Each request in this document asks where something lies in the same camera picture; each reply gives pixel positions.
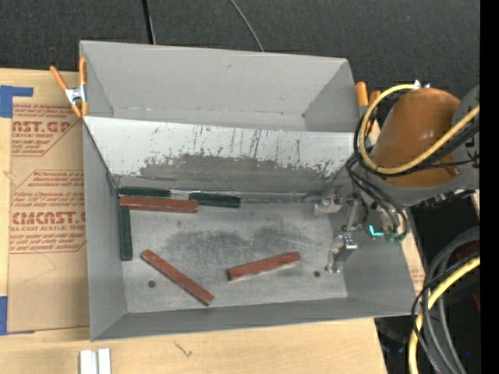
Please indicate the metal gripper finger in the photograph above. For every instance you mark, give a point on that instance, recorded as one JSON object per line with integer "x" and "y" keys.
{"x": 340, "y": 252}
{"x": 329, "y": 205}

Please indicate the red-brown flat block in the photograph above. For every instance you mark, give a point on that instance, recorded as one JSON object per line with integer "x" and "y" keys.
{"x": 264, "y": 266}
{"x": 158, "y": 204}
{"x": 177, "y": 277}

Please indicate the grey metal bin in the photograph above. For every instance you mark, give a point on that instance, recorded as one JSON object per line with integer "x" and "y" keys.
{"x": 241, "y": 244}

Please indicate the dark green flat block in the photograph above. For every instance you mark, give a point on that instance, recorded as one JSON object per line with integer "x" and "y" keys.
{"x": 126, "y": 234}
{"x": 144, "y": 192}
{"x": 215, "y": 200}

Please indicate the brown cardboard board red print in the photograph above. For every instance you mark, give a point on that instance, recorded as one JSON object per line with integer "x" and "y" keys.
{"x": 43, "y": 209}

